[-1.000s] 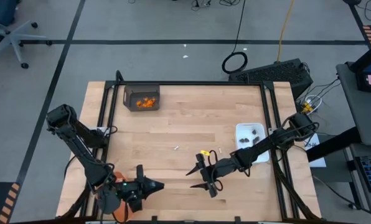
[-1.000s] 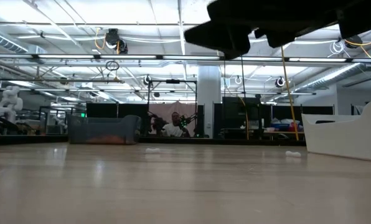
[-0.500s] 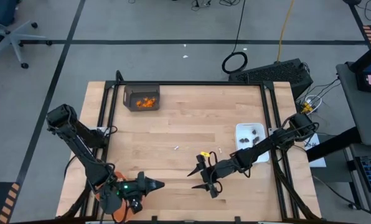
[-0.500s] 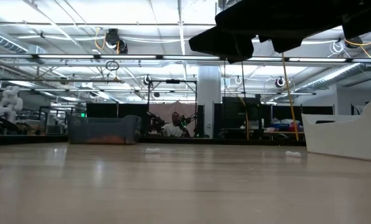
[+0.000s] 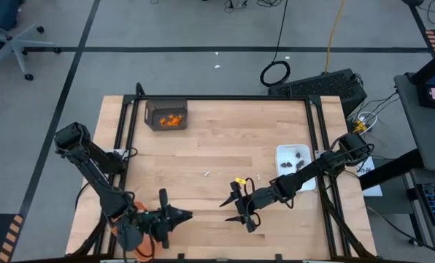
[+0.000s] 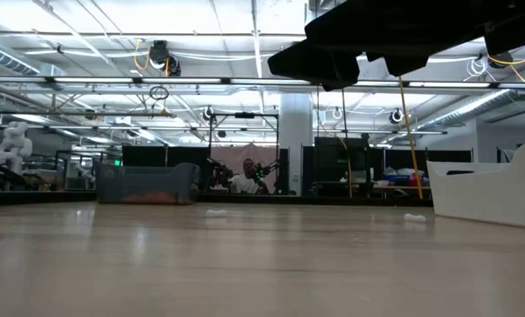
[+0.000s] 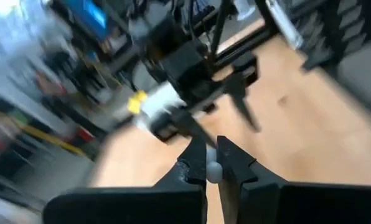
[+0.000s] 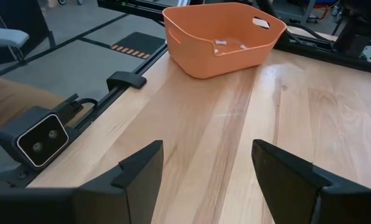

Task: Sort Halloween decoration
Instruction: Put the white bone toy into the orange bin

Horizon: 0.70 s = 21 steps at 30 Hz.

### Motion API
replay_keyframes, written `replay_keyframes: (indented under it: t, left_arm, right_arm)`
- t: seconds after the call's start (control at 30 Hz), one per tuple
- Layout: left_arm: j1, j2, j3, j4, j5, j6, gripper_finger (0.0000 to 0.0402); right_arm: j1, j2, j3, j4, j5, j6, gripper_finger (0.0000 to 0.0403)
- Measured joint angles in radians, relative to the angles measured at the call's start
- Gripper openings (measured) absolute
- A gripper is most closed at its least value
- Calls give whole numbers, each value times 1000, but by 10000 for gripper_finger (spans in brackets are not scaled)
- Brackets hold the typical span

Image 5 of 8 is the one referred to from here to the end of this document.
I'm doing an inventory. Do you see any black computer tower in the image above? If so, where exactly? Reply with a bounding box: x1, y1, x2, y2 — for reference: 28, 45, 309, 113
267, 68, 369, 118

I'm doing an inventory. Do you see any black laptop screen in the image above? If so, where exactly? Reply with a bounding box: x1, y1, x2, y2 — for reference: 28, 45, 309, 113
409, 43, 435, 110

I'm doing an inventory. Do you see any dark grey plastic bin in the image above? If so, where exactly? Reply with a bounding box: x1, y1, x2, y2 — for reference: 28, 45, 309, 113
143, 97, 188, 132

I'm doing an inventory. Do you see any black camera cable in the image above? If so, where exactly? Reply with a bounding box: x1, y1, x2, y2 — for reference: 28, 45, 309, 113
242, 177, 295, 227
122, 228, 157, 262

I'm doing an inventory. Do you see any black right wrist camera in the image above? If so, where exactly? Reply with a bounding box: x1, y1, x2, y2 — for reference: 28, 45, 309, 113
255, 185, 284, 207

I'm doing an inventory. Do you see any white paper sheet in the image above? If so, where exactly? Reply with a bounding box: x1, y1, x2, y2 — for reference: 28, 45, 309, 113
355, 156, 383, 197

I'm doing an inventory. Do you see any orange plastic tray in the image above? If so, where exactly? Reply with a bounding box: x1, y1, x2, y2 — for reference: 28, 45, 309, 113
110, 200, 170, 262

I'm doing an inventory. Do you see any black table frame rail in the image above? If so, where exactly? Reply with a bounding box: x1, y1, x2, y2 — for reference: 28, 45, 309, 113
106, 96, 140, 259
122, 94, 323, 103
304, 96, 337, 259

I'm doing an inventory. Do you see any white plastic bin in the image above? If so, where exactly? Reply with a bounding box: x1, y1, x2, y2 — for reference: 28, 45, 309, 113
274, 144, 317, 193

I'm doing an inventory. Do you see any yellow floor cable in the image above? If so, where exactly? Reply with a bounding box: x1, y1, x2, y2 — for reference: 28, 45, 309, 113
323, 0, 347, 73

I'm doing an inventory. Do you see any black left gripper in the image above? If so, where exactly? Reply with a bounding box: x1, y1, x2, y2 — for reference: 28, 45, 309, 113
144, 188, 193, 250

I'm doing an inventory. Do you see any grey side desk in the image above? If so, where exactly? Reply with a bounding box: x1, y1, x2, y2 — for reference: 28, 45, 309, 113
393, 71, 435, 172

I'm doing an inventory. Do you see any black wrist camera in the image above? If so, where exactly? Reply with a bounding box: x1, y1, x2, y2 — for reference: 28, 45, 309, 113
115, 218, 145, 253
255, 185, 284, 207

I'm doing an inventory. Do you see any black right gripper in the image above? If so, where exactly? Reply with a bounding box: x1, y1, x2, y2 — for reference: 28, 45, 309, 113
219, 181, 257, 234

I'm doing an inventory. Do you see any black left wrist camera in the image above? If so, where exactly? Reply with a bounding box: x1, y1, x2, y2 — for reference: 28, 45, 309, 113
115, 218, 145, 253

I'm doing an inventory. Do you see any black left camera cable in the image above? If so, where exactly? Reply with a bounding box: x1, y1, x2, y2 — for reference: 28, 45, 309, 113
122, 228, 157, 262

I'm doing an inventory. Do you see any black coiled floor cable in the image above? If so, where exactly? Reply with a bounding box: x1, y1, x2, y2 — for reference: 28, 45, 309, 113
259, 0, 291, 88

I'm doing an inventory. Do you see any grey office chair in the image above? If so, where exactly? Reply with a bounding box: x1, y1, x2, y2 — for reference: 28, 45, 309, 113
0, 0, 63, 82

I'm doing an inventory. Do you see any black right camera cable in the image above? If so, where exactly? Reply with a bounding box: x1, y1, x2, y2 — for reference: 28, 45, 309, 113
242, 177, 295, 227

